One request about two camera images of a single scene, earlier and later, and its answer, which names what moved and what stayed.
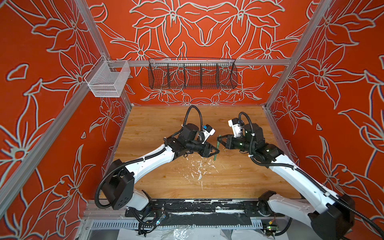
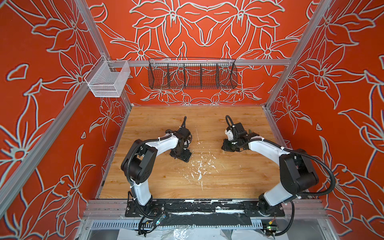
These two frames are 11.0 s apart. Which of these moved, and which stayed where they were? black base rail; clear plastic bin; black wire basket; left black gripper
Moved: left black gripper
Stayed: clear plastic bin; black wire basket; black base rail
